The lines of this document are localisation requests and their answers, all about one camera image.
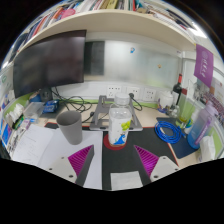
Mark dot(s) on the flat round red coaster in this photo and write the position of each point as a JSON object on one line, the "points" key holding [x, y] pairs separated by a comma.
{"points": [[106, 144]]}

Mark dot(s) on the group photo poster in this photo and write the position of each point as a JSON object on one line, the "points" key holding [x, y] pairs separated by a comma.
{"points": [[213, 100]]}

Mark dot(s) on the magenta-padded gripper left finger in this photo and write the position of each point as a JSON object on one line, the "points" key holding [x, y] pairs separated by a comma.
{"points": [[61, 166]]}

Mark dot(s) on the small blue sticker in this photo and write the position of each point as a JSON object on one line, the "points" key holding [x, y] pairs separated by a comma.
{"points": [[132, 50]]}

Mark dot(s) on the blank white paper sheet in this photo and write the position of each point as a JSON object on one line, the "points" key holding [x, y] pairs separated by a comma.
{"points": [[93, 146]]}

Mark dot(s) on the dark wine bottle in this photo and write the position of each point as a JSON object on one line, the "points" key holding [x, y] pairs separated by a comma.
{"points": [[177, 91]]}

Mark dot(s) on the large purple water jug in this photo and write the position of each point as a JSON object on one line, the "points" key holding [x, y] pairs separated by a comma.
{"points": [[200, 128]]}

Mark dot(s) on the black red-edged desk mat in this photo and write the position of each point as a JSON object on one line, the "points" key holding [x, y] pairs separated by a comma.
{"points": [[120, 160]]}

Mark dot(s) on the white mug with tissue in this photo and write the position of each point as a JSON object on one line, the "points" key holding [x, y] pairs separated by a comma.
{"points": [[208, 150]]}

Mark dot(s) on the black computer monitor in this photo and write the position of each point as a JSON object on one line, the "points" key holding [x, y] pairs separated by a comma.
{"points": [[50, 63]]}

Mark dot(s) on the purple hanging banner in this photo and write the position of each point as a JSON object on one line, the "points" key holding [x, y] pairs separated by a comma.
{"points": [[204, 65]]}

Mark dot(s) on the clear plastic box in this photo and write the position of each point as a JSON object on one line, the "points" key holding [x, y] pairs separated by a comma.
{"points": [[33, 110]]}

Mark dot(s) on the printed white paper sheet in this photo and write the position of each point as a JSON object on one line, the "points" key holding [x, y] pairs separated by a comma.
{"points": [[31, 143]]}

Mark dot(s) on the white wall socket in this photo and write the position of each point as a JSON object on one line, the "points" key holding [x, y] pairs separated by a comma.
{"points": [[114, 90], [150, 94], [136, 91]]}

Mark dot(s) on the dark blue mouse pad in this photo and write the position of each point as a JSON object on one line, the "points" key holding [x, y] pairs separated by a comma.
{"points": [[185, 150]]}

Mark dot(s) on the small blue box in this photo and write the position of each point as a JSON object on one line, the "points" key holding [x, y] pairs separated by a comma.
{"points": [[50, 106]]}

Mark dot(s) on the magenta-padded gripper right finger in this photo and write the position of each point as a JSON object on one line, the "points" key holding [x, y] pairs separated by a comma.
{"points": [[165, 166]]}

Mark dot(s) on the white lidded jar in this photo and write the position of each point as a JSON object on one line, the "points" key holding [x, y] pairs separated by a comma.
{"points": [[166, 101]]}

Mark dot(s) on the grey ribbed cup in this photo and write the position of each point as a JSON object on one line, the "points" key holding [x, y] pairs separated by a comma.
{"points": [[70, 128]]}

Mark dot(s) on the grey metal laptop stand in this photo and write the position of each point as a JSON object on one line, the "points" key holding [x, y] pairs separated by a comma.
{"points": [[98, 121]]}

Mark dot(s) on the clear plastic drink bottle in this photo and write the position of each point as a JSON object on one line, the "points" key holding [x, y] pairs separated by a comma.
{"points": [[120, 123]]}

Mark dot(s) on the small white paper note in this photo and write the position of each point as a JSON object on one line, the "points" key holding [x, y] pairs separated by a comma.
{"points": [[126, 180]]}

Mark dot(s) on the ceiling lights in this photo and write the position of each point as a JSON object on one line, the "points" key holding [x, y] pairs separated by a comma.
{"points": [[197, 30]]}

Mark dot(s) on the green drinking glass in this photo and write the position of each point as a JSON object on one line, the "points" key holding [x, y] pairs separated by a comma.
{"points": [[187, 111]]}

